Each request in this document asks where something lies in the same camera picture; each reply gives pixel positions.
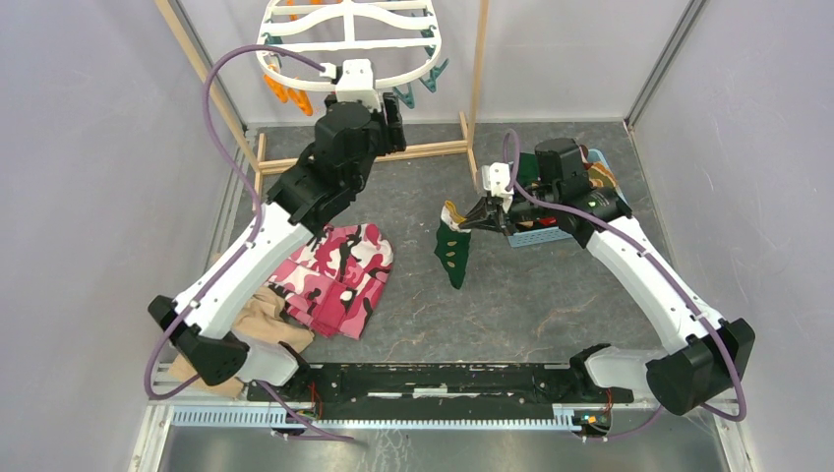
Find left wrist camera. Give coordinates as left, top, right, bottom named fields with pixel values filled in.
left=334, top=59, right=383, bottom=112

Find white clip hanger frame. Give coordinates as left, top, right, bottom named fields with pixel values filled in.
left=257, top=1, right=445, bottom=89

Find wooden hanger stand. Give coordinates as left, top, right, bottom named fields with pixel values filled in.
left=156, top=1, right=489, bottom=203

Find orange clothespin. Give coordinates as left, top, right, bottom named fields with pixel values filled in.
left=287, top=88, right=314, bottom=116
left=263, top=74, right=289, bottom=103

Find light blue plastic basket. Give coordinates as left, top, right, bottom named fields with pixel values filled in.
left=507, top=148, right=625, bottom=248

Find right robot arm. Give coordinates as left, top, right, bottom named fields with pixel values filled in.
left=441, top=131, right=755, bottom=422

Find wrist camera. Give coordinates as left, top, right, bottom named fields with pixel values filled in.
left=334, top=59, right=383, bottom=112
left=478, top=162, right=513, bottom=198

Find teal clothespin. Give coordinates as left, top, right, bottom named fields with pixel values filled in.
left=419, top=59, right=449, bottom=93
left=392, top=83, right=416, bottom=109

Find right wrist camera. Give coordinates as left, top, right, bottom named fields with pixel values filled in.
left=478, top=162, right=513, bottom=198

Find pink camouflage cloth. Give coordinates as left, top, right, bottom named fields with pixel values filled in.
left=267, top=223, right=393, bottom=340

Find green sock with yellow cuff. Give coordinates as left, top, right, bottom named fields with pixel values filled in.
left=434, top=201, right=472, bottom=289

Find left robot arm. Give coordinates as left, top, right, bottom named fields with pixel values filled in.
left=149, top=92, right=406, bottom=401

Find brown tan socks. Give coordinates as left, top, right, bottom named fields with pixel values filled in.
left=583, top=161, right=619, bottom=191

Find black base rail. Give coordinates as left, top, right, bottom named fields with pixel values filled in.
left=275, top=363, right=634, bottom=420

